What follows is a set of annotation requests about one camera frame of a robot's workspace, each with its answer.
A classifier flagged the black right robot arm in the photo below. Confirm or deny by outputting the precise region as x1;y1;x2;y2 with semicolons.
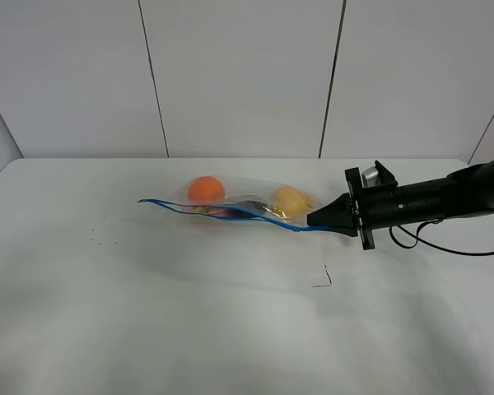
306;160;494;256

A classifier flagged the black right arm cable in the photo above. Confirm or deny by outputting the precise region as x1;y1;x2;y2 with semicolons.
388;218;494;256

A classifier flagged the yellow toy pear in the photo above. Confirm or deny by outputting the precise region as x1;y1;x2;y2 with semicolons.
272;185;315;218

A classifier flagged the purple toy eggplant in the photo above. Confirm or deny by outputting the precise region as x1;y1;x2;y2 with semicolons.
214;200;267;219

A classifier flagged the orange toy fruit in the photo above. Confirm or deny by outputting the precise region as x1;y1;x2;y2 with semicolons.
187;176;226;203

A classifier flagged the clear zip bag blue zipper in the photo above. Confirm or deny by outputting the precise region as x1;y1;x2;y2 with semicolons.
140;175;328;232

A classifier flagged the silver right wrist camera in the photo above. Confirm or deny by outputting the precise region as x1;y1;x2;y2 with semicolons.
361;166;383;188

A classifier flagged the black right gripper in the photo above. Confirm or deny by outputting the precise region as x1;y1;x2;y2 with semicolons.
307;160;398;250

